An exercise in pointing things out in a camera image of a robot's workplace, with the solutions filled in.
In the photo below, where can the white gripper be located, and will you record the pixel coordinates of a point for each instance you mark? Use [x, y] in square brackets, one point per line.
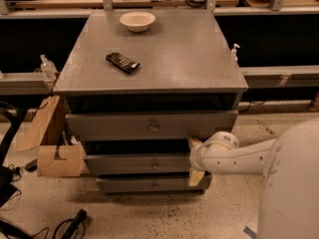
[198, 157]

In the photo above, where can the grey drawer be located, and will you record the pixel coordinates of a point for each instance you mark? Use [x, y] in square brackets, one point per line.
[130, 184]
[137, 156]
[136, 126]

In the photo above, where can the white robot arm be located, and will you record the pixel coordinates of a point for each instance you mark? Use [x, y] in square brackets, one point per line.
[289, 166]

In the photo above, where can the grey bottom drawer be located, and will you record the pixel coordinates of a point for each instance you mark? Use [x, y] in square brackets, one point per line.
[130, 184]

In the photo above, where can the grey wooden drawer cabinet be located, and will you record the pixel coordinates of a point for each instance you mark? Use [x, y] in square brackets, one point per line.
[185, 66]

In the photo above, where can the grey top drawer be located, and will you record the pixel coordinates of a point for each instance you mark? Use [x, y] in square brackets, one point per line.
[136, 126]

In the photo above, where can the white pump bottle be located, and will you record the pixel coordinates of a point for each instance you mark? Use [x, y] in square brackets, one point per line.
[234, 51]

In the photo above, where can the black snack bar packet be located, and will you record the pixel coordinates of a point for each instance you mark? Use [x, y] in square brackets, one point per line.
[123, 63]

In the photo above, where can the black power strip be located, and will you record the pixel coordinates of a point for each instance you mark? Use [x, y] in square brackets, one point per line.
[80, 218]

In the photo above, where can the orange bottle on floor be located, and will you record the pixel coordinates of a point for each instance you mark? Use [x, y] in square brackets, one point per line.
[314, 104]

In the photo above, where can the brown cardboard box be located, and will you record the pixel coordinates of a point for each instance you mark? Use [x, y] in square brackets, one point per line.
[45, 136]

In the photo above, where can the white paper bowl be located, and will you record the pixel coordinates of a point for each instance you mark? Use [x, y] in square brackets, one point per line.
[137, 21]

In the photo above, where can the clear plastic bottle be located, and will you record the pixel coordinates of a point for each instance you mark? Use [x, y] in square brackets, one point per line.
[48, 68]

